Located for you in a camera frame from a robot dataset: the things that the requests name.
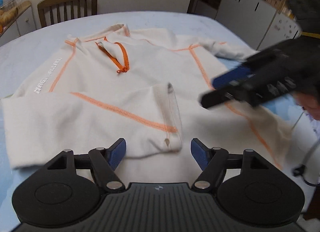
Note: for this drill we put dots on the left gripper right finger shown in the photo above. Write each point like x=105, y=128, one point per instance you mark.
x=212, y=163

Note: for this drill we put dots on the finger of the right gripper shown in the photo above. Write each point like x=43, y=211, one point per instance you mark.
x=225, y=94
x=228, y=80

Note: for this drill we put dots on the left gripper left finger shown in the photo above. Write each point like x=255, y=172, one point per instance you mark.
x=103, y=165

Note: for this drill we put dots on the cream fleece orange-trim pullover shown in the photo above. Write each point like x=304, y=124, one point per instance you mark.
x=141, y=85

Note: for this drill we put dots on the person's right hand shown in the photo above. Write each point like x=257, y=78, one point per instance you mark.
x=309, y=103

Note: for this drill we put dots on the light blue table cover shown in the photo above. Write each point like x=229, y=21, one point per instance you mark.
x=23, y=55

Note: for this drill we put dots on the white low drawer cabinet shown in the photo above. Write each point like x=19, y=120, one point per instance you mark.
x=17, y=21

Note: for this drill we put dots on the brown wooden chair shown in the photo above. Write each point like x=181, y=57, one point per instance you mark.
x=57, y=11

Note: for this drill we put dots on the white wall cabinets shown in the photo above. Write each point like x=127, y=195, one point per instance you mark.
x=256, y=22

